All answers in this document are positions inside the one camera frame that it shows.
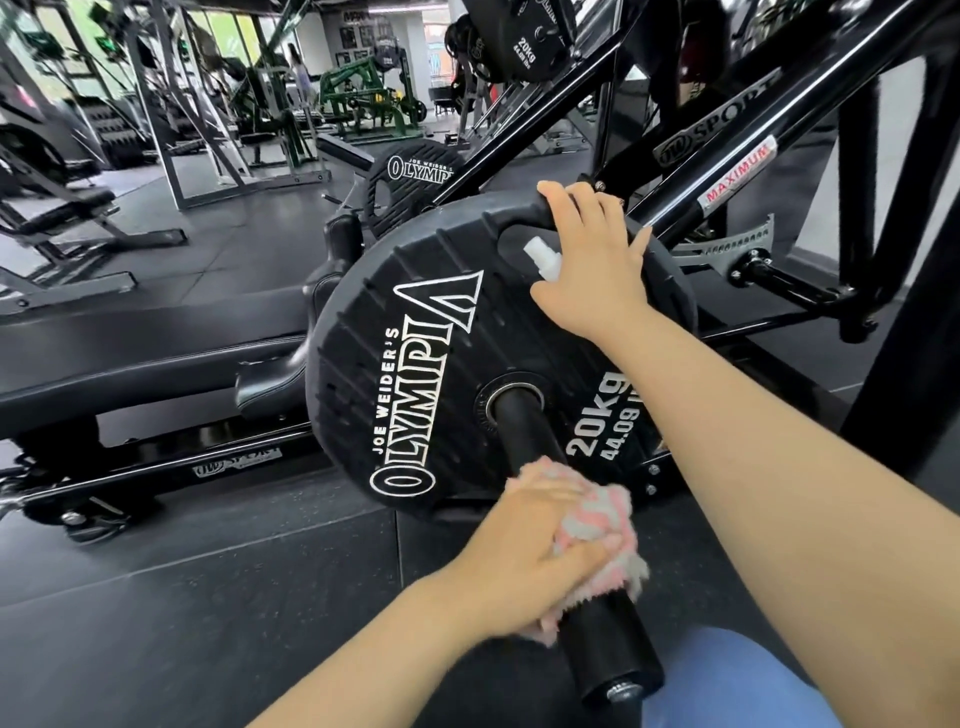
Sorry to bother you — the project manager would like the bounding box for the person's left hand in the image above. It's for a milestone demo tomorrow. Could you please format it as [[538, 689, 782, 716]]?
[[441, 474, 628, 640]]

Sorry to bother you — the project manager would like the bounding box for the person's right hand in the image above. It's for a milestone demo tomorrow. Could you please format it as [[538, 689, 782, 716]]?
[[530, 180, 654, 347]]

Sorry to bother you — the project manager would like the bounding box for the small white spray bottle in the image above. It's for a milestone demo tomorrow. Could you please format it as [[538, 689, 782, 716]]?
[[523, 236, 565, 285]]

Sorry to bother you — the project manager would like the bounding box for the pink and grey cloth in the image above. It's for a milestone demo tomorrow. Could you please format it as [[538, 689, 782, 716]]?
[[501, 459, 651, 648]]

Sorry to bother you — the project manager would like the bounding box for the large black weight plate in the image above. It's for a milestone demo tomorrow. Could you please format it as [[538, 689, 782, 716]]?
[[303, 198, 700, 524]]

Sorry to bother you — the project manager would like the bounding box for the person's left forearm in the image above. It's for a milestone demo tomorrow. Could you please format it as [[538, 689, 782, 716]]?
[[247, 566, 498, 728]]

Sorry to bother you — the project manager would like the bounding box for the person's right forearm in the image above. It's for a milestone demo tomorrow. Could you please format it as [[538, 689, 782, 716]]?
[[592, 303, 960, 728]]

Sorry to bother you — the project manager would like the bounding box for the grey perforated adjuster plate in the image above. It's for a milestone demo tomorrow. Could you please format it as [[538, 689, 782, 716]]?
[[673, 213, 775, 280]]

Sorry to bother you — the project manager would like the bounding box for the black plate loading peg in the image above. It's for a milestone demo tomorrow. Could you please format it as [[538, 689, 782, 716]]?
[[486, 386, 666, 711]]

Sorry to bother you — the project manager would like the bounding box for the black ribbed weight plate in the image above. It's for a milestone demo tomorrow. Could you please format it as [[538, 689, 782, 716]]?
[[365, 138, 457, 236]]

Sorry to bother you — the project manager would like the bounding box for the person's blue trouser leg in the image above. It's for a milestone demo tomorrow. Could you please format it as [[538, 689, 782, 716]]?
[[643, 626, 846, 728]]

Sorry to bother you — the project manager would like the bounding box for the black stored weight plate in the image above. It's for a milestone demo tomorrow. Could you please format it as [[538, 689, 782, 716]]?
[[445, 0, 580, 84]]

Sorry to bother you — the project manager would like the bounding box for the green gym machine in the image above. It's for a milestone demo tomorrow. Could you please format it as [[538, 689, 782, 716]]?
[[318, 56, 429, 141]]

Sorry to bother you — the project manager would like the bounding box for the grey steel gym rack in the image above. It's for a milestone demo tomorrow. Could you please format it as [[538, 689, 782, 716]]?
[[123, 0, 333, 213]]

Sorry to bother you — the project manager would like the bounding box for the black padded machine seat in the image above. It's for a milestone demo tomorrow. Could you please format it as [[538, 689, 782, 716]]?
[[0, 283, 333, 423]]

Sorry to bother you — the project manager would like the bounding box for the black dumbbell rack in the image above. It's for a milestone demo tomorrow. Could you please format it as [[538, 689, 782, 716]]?
[[71, 96, 155, 170]]

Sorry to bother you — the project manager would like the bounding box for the black workout bench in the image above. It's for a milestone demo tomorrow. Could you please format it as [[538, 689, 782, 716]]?
[[0, 123, 189, 305]]

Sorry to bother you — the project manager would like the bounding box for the black leg press machine frame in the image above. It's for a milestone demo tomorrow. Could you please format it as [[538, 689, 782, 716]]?
[[0, 0, 960, 549]]

